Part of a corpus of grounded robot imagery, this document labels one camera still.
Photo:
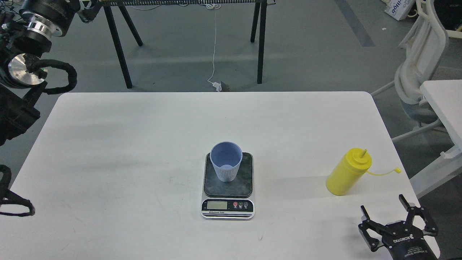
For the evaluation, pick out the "yellow squeeze bottle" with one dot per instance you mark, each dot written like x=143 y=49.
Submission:
x=353 y=165

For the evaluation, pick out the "black metal trestle table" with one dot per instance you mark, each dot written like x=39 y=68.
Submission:
x=197 y=34

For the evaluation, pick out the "white power adapter plug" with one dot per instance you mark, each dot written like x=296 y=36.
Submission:
x=217 y=86

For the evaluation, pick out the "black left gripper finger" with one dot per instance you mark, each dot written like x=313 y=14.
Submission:
x=88 y=10

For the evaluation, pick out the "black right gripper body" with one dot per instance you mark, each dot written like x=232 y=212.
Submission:
x=406 y=242

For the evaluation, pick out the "blue ribbed plastic cup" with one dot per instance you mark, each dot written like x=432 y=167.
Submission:
x=226 y=158

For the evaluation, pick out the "digital kitchen scale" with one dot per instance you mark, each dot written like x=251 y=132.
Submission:
x=229 y=200

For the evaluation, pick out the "white office chair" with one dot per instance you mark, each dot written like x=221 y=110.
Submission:
x=425 y=44

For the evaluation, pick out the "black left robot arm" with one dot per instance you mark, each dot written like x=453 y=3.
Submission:
x=26 y=73

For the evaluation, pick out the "white printed bag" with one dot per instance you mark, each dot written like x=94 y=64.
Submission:
x=399 y=9

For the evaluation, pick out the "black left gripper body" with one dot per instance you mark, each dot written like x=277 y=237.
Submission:
x=58 y=12

